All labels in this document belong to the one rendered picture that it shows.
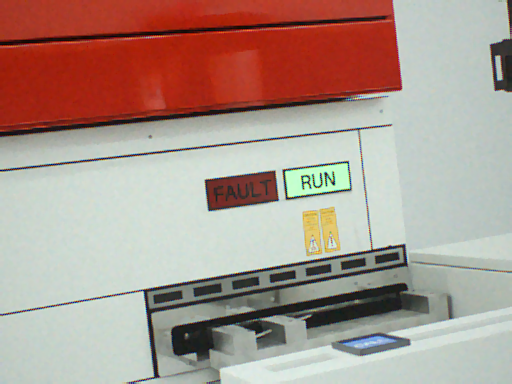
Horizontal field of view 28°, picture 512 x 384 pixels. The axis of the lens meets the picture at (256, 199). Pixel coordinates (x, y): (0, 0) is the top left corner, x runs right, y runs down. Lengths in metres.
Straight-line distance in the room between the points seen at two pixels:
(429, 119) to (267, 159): 1.98
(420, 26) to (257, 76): 2.04
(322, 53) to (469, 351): 0.70
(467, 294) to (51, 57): 0.70
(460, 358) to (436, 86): 2.59
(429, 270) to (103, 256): 0.52
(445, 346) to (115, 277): 0.64
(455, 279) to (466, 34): 2.12
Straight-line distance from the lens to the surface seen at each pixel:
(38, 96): 1.42
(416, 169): 3.49
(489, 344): 1.02
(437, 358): 0.99
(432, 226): 3.52
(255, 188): 1.57
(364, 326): 1.54
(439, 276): 1.63
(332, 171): 1.63
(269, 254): 1.58
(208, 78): 1.50
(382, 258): 1.68
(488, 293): 1.54
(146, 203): 1.51
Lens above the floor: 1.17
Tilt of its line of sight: 3 degrees down
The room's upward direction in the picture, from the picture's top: 7 degrees counter-clockwise
